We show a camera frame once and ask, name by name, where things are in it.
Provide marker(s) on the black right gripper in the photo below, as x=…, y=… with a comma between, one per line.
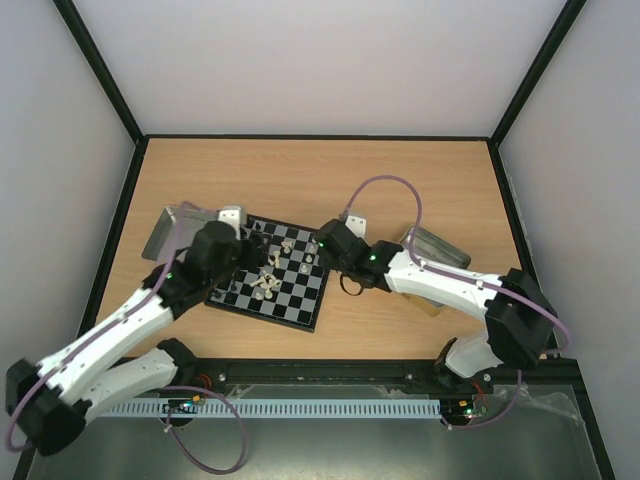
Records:
x=326, y=240

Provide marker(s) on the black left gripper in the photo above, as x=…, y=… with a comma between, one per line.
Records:
x=256, y=253

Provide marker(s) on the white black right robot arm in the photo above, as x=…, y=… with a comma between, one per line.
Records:
x=518, y=319

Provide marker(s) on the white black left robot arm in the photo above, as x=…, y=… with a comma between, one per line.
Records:
x=50, y=402

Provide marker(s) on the black white chess board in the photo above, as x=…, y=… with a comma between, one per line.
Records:
x=296, y=303

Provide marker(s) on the silver metal tray left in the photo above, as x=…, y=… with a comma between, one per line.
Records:
x=192, y=219

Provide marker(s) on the silver metal tray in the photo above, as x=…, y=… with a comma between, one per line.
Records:
x=432, y=247
x=192, y=219

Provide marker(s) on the white bishop lying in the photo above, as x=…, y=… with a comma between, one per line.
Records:
x=267, y=276

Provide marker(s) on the silver metal tray right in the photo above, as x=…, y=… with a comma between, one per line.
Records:
x=432, y=247

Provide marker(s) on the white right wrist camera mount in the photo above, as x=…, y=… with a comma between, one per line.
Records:
x=356, y=224

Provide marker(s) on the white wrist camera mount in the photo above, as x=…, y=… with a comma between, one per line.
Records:
x=235, y=216
x=356, y=224

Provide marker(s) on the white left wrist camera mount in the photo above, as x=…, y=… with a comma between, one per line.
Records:
x=235, y=216

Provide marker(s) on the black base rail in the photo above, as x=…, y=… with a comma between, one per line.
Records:
x=410, y=376

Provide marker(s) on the light blue cable duct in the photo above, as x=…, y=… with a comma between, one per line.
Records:
x=281, y=409

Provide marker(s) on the black enclosure frame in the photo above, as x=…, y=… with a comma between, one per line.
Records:
x=82, y=36

